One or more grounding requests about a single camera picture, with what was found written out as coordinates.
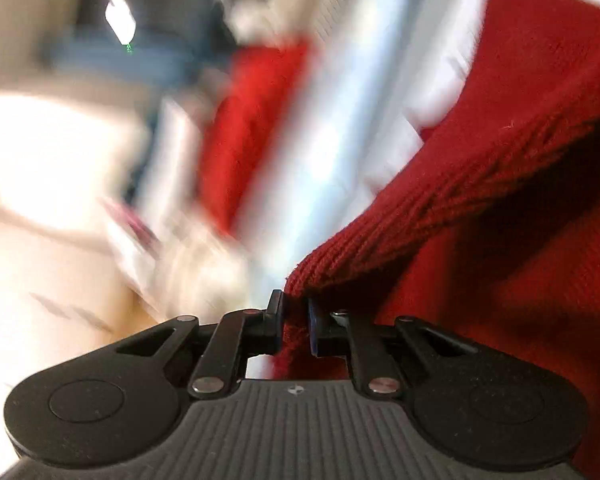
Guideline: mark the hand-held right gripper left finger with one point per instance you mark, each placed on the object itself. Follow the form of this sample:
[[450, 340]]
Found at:
[[278, 321]]

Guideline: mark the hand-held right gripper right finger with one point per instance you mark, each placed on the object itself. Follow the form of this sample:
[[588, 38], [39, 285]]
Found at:
[[314, 331]]

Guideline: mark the dark red knitted sweater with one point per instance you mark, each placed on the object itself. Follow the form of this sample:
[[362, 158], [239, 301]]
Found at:
[[505, 160]]

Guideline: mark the bright red folded knitwear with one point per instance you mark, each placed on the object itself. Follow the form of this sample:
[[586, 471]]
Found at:
[[252, 130]]

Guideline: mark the light blue bed cover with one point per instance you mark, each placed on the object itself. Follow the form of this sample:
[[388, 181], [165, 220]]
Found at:
[[340, 125]]

